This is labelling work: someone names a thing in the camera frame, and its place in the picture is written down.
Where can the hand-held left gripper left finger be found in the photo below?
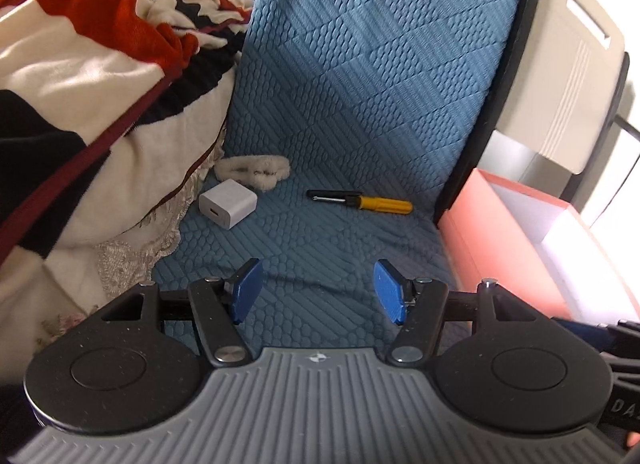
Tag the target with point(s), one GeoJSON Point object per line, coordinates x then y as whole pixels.
{"type": "Point", "coordinates": [247, 289]}

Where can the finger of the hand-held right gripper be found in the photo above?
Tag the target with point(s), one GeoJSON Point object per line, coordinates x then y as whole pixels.
{"type": "Point", "coordinates": [580, 333]}

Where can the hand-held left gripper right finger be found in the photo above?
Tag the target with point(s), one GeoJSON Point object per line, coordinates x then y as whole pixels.
{"type": "Point", "coordinates": [392, 294]}

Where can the white charger block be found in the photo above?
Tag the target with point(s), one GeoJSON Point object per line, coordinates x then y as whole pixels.
{"type": "Point", "coordinates": [227, 204]}

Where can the yellow black screwdriver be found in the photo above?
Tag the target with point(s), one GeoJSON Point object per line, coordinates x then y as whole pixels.
{"type": "Point", "coordinates": [380, 203]}

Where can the pink cardboard box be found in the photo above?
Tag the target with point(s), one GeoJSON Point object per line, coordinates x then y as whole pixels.
{"type": "Point", "coordinates": [480, 244]}

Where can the cream lace cloth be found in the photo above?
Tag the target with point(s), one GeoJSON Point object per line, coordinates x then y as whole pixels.
{"type": "Point", "coordinates": [135, 249]}

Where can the floral cloth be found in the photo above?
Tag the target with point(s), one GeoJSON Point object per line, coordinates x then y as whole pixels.
{"type": "Point", "coordinates": [55, 326]}

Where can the blue textured seat cover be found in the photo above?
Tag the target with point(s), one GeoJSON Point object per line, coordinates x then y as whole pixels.
{"type": "Point", "coordinates": [350, 94]}

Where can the red white black blanket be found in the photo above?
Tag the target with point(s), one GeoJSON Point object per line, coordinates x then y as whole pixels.
{"type": "Point", "coordinates": [75, 94]}

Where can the beige plastic folding panel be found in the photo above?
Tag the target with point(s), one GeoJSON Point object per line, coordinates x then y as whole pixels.
{"type": "Point", "coordinates": [555, 69]}

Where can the dark metal rail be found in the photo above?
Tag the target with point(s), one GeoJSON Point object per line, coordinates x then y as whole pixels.
{"type": "Point", "coordinates": [630, 127]}

